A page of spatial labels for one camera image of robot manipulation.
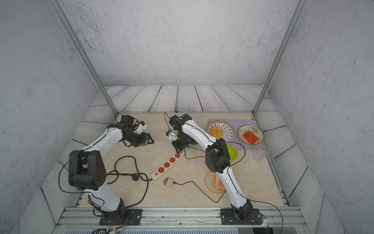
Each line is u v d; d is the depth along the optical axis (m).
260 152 0.94
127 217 0.72
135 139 0.79
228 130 1.08
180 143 0.81
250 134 1.04
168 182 0.83
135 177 0.85
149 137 0.84
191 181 0.85
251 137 1.02
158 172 0.87
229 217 0.73
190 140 0.81
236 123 1.08
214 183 0.84
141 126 0.86
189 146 0.85
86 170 0.47
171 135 0.81
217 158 0.58
